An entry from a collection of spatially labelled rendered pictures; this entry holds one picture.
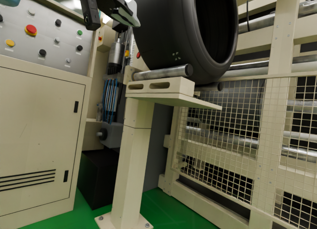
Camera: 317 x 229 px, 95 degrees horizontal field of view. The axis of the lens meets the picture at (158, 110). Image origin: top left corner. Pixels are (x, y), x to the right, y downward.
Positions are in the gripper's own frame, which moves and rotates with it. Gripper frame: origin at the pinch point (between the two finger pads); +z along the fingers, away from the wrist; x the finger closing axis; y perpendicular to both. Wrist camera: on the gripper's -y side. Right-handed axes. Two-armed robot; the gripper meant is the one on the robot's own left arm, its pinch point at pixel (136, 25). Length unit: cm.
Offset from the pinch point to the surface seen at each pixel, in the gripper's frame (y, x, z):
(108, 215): -95, 44, 38
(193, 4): 11.4, -12.4, 11.9
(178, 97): -19.4, -10.4, 16.8
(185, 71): -9.3, -9.8, 18.1
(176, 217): -92, 17, 76
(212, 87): -5.4, -6.8, 45.6
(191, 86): -13.3, -10.6, 22.6
